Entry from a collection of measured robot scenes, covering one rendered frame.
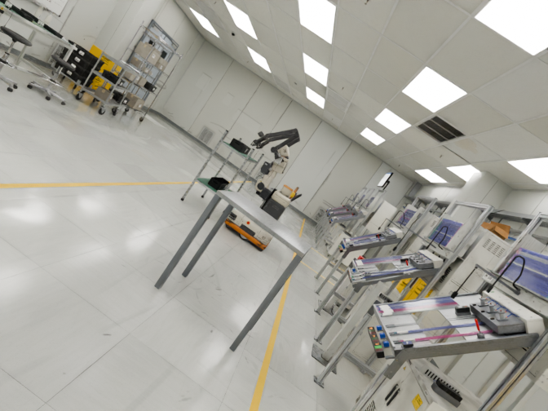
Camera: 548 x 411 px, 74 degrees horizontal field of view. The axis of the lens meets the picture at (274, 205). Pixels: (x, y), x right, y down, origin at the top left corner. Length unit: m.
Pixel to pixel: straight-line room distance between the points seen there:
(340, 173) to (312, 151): 1.17
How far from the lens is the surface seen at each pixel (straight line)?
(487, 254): 3.73
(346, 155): 12.23
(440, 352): 2.19
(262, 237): 4.87
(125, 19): 9.41
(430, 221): 5.05
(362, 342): 3.70
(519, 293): 2.56
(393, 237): 5.00
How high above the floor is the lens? 1.21
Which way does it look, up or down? 7 degrees down
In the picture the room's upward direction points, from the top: 35 degrees clockwise
